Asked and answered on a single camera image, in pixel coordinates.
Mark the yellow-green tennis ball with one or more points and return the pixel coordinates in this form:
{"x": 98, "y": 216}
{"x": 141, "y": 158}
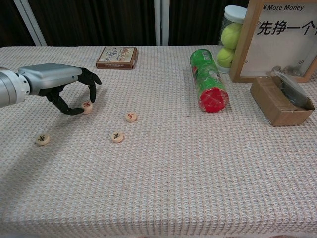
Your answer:
{"x": 225, "y": 57}
{"x": 230, "y": 36}

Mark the black curtain panel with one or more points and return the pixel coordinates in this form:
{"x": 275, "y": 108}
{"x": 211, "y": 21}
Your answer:
{"x": 195, "y": 22}
{"x": 99, "y": 22}
{"x": 10, "y": 22}

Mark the clear tube white lid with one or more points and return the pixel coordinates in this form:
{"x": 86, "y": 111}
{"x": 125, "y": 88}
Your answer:
{"x": 235, "y": 13}

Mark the green chips can red lid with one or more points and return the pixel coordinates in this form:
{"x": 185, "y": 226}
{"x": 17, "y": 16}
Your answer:
{"x": 208, "y": 77}

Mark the open brown cardboard box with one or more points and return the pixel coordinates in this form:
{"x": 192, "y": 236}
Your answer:
{"x": 272, "y": 101}

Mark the white aluminium frame post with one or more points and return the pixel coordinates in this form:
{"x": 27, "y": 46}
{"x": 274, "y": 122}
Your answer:
{"x": 161, "y": 22}
{"x": 31, "y": 23}

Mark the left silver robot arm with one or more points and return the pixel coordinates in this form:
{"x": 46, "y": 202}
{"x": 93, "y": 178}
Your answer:
{"x": 10, "y": 86}

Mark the wooden frame money box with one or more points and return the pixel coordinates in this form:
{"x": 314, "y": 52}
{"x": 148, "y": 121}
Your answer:
{"x": 277, "y": 49}

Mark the brown flat printed box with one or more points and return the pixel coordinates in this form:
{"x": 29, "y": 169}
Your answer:
{"x": 116, "y": 57}

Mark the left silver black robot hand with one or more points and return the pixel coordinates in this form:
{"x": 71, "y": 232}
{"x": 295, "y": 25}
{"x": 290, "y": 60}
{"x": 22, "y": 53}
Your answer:
{"x": 49, "y": 77}

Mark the beige woven tablecloth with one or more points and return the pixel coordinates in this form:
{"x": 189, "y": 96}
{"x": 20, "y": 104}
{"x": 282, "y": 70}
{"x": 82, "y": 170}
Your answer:
{"x": 173, "y": 161}

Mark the dark item in plastic bag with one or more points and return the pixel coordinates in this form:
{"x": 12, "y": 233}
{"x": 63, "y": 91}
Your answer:
{"x": 293, "y": 91}

